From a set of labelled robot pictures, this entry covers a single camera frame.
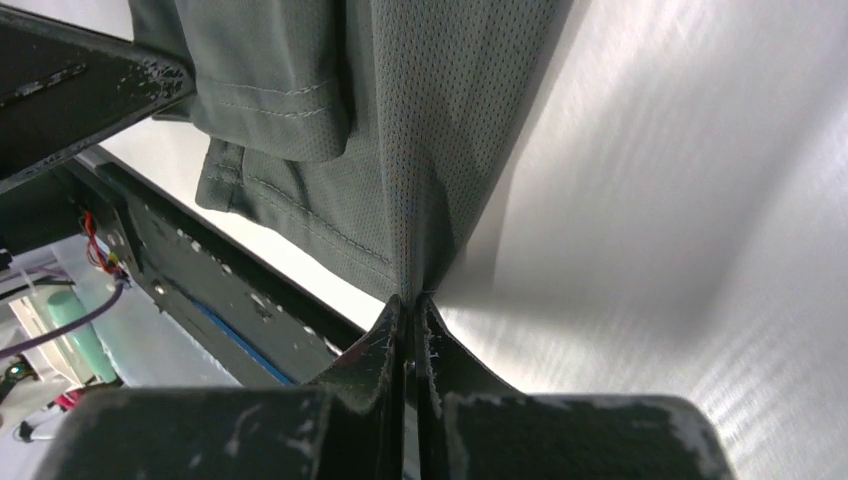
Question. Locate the teal bottle under table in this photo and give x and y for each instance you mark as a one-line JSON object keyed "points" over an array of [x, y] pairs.
{"points": [[64, 307]]}

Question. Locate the grey t-shirt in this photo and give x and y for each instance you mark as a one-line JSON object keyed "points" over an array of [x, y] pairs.
{"points": [[370, 134]]}

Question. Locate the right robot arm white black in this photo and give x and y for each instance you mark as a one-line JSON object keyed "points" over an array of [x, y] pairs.
{"points": [[65, 89]]}

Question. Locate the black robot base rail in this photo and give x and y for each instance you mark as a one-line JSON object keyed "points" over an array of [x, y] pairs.
{"points": [[201, 309]]}

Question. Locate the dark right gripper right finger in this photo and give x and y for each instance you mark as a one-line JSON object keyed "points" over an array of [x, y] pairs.
{"points": [[474, 425]]}

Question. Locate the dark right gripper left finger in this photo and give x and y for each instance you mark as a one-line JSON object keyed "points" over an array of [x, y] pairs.
{"points": [[346, 423]]}

